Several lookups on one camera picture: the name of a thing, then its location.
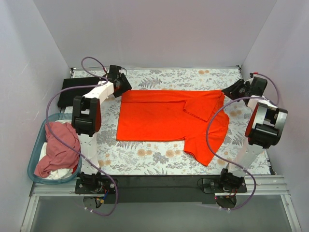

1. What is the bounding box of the aluminium frame rail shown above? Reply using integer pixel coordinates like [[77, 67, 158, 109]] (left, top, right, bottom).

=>
[[21, 175, 301, 232]]

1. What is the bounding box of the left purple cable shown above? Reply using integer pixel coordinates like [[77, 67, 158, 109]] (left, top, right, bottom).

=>
[[44, 56, 118, 216]]

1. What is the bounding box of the folded black t-shirt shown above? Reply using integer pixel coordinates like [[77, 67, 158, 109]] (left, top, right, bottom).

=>
[[57, 77, 99, 108]]

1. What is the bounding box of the translucent blue laundry basket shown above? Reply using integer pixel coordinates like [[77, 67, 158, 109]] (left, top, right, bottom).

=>
[[27, 119, 82, 185]]

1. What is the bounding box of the orange t-shirt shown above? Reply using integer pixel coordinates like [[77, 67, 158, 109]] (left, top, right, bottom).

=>
[[116, 90, 229, 166]]

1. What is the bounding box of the pink t-shirt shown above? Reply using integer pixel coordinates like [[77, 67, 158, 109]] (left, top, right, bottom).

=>
[[36, 121, 81, 177]]

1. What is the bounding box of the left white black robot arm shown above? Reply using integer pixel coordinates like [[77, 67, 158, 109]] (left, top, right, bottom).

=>
[[72, 65, 132, 175]]

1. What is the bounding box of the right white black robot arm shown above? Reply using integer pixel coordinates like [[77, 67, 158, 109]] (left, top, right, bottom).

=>
[[218, 72, 288, 192]]

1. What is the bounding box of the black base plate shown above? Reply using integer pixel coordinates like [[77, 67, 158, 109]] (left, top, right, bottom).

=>
[[75, 173, 247, 208]]

